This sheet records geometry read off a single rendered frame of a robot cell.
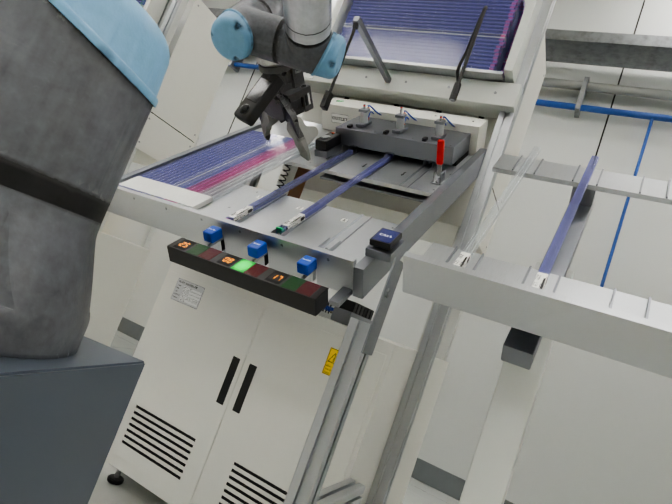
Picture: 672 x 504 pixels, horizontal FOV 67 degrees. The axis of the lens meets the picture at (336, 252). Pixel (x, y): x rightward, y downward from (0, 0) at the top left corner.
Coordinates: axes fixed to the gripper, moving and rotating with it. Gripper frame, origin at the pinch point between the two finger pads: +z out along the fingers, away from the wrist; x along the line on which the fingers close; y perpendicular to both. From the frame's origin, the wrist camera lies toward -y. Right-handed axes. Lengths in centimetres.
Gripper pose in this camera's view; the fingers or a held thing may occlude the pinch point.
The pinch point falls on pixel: (285, 152)
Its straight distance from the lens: 116.1
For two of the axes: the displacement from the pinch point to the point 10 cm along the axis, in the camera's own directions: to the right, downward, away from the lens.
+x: -6.8, -4.3, 6.0
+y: 7.3, -5.2, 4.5
